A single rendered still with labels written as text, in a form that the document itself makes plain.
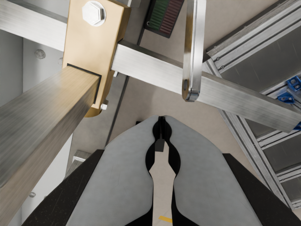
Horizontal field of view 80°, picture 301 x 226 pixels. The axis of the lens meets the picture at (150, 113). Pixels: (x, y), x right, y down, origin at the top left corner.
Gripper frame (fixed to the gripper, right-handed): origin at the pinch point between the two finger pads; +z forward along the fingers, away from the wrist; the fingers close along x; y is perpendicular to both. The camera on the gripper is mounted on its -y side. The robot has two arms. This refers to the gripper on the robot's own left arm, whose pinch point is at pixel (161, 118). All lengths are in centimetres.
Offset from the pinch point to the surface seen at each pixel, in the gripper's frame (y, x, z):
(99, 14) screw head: -6.0, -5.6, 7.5
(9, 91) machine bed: 9.5, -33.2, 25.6
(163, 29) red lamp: -3.5, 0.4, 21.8
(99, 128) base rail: 16.3, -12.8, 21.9
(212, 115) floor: 53, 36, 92
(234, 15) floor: -4, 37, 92
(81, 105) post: 1.0, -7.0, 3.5
